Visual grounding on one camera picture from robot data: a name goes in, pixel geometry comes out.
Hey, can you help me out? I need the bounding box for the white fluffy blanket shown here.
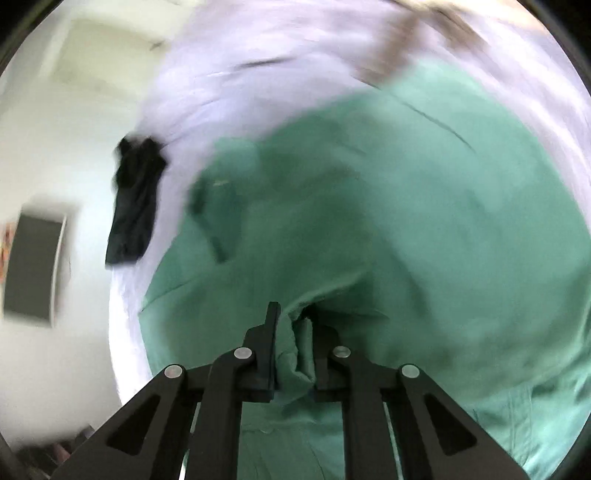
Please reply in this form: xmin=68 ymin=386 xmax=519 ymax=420
xmin=108 ymin=0 xmax=591 ymax=402

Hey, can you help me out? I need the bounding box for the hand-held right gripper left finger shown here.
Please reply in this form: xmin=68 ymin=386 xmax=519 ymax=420
xmin=51 ymin=302 xmax=281 ymax=480

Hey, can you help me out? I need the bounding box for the dark grey rectangular panel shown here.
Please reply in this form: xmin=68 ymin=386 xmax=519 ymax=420
xmin=2 ymin=208 xmax=70 ymax=328

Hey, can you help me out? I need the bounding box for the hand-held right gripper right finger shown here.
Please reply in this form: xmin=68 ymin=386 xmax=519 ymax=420
xmin=301 ymin=318 xmax=532 ymax=480

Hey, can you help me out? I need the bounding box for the green shirt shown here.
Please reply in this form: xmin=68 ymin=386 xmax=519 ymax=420
xmin=139 ymin=60 xmax=591 ymax=480

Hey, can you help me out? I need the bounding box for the brown cloth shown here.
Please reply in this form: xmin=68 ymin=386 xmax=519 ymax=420
xmin=355 ymin=0 xmax=490 ymax=86

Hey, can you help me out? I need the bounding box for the black cloth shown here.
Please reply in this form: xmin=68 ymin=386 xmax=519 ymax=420
xmin=105 ymin=135 xmax=168 ymax=266

